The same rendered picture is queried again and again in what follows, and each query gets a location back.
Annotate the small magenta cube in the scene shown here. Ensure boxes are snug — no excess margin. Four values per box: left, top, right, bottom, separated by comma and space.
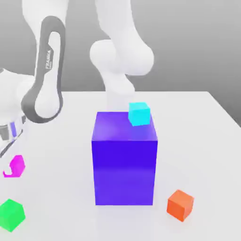
3, 154, 26, 178

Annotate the small cyan cube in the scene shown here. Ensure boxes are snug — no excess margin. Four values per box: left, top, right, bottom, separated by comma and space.
128, 102, 151, 127

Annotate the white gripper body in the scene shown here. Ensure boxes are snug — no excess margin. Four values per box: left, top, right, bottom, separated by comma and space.
0, 129, 26, 172

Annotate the small orange cube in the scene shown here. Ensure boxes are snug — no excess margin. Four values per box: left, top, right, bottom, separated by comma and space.
166, 189, 195, 223

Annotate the small green cube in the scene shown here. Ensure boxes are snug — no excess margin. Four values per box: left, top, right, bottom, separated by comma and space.
0, 198, 26, 233

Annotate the large purple box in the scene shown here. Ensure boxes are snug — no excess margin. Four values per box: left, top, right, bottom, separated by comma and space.
91, 111, 158, 206

